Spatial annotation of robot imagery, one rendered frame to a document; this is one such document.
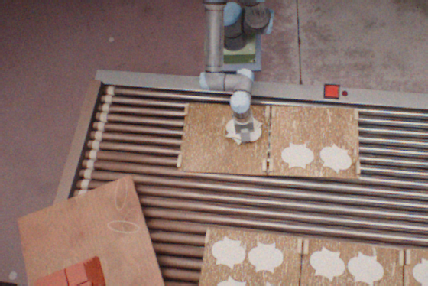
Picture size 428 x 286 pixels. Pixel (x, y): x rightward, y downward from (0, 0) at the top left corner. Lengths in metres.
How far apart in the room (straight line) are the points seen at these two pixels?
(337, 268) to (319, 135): 0.60
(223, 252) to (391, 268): 0.70
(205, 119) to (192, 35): 1.54
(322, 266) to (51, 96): 2.48
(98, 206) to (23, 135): 1.69
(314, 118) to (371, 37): 1.57
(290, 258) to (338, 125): 0.66
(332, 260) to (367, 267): 0.14
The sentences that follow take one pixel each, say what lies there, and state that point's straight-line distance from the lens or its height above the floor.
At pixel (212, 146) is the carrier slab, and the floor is 0.94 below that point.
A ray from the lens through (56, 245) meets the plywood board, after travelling 2.03.
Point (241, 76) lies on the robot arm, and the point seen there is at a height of 1.28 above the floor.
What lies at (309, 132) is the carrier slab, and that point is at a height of 0.94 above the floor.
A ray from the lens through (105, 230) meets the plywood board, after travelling 1.96.
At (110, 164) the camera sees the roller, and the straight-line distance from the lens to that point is 2.17.
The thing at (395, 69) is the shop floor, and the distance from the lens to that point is 3.43.
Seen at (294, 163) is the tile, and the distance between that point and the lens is 2.00.
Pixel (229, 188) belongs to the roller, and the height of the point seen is 0.92.
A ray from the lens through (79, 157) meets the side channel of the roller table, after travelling 2.21.
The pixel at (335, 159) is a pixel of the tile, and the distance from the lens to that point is 2.02.
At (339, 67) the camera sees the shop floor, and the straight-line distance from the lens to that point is 3.36.
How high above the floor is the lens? 2.83
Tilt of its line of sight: 66 degrees down
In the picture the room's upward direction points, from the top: 6 degrees counter-clockwise
